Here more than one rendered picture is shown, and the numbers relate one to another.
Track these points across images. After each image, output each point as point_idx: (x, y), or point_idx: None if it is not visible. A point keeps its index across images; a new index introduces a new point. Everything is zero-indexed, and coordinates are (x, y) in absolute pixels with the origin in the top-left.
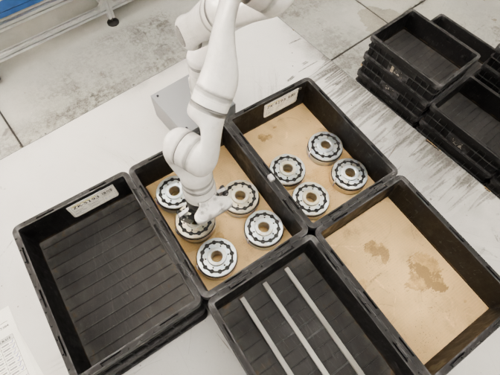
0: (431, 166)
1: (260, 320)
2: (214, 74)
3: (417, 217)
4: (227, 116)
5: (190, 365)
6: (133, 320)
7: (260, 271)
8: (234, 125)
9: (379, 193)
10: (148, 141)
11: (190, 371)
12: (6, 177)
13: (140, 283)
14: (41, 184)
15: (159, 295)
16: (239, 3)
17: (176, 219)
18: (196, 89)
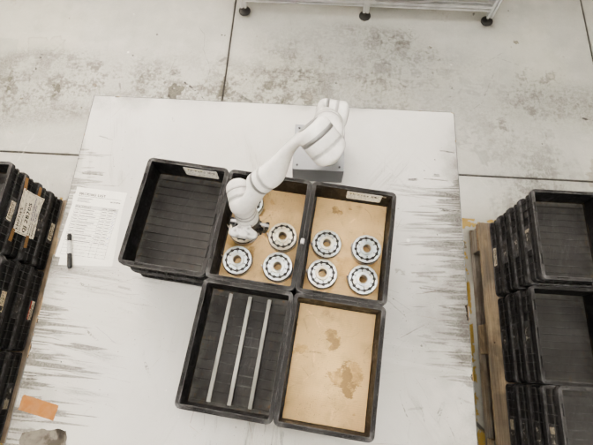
0: (448, 326)
1: (230, 313)
2: (266, 170)
3: (375, 343)
4: (334, 175)
5: (183, 305)
6: (170, 255)
7: (244, 287)
8: (313, 189)
9: (357, 305)
10: (274, 152)
11: (181, 308)
12: (179, 114)
13: (189, 238)
14: (193, 133)
15: (192, 253)
16: (296, 147)
17: None
18: (256, 169)
